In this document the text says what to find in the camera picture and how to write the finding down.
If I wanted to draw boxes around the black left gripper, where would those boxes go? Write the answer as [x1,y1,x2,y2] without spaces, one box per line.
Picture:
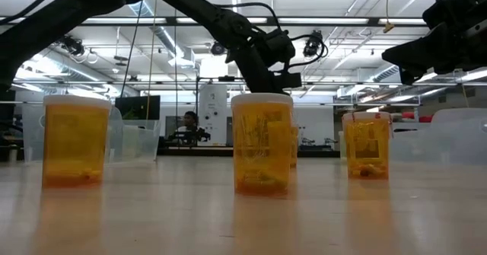
[235,47,303,95]

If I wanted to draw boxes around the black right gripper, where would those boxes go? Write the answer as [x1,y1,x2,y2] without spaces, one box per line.
[381,6,487,86]

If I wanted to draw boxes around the large orange labelled pill bottle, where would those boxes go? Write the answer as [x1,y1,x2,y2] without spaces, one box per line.
[230,92,294,197]

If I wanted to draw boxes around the orange pill bottle red marks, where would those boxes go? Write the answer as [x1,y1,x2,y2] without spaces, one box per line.
[341,111,393,181]

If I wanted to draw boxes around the clear plastic bin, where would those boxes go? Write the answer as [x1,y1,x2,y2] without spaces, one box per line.
[390,107,487,165]
[21,102,161,164]

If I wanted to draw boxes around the yellow hanging connector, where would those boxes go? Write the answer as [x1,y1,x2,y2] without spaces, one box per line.
[382,0,396,34]

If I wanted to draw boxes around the red containers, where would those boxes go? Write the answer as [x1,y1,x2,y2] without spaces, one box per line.
[395,111,434,124]

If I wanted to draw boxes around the white cabinet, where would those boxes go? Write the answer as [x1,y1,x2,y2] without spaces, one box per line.
[198,84,229,147]

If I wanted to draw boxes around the distant grey machines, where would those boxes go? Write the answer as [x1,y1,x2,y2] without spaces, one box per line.
[299,135,339,151]

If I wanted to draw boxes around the person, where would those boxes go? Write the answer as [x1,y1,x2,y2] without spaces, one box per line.
[168,110,203,146]

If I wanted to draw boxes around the black desk device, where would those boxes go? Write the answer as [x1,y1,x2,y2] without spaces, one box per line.
[169,128,212,145]

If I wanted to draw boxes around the long black bench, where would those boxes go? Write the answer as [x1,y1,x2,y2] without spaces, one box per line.
[157,145,342,159]

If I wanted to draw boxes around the black monitor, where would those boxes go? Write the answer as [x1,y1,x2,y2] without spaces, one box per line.
[114,94,161,121]

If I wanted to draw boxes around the black ceiling-mounted device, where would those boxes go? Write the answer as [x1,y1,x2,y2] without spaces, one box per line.
[59,34,87,57]

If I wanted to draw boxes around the dark shelf unit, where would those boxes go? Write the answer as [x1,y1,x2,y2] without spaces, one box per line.
[0,91,19,161]

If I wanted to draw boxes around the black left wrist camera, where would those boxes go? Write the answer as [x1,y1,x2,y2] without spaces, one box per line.
[264,29,297,68]

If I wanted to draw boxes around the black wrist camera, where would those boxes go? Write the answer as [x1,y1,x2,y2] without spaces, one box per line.
[422,0,475,27]
[264,29,297,68]

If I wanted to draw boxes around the round black ceiling camera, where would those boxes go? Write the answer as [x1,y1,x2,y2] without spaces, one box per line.
[209,40,227,57]

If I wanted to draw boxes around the black overhead camera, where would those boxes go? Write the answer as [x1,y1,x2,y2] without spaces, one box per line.
[302,29,329,59]

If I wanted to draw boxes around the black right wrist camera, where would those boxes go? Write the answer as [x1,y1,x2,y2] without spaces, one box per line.
[422,0,475,27]

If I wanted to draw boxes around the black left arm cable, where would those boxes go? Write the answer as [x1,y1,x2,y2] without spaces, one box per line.
[214,1,285,33]

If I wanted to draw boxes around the thin black hanging cable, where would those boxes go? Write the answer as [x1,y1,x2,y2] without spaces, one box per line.
[173,7,179,142]

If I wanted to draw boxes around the tan hanging rope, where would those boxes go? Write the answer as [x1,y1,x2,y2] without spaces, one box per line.
[145,0,158,121]

